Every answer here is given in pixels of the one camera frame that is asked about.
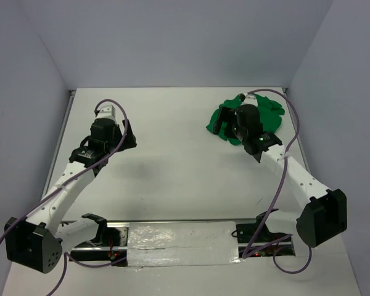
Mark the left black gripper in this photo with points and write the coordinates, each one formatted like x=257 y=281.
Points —
x=130 y=142

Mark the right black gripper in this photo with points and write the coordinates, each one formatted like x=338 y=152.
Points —
x=226 y=115

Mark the green t shirt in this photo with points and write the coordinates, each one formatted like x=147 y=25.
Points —
x=271 y=112

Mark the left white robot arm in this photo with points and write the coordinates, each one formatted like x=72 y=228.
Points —
x=38 y=240

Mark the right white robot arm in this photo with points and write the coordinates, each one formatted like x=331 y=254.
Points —
x=323 y=210

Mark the silver tape patch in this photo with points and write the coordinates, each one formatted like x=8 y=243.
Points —
x=182 y=244

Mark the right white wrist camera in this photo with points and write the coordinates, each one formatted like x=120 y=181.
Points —
x=248 y=99

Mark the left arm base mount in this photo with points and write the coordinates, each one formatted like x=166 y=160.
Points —
x=107 y=245

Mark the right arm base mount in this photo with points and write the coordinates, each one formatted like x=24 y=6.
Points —
x=246 y=228

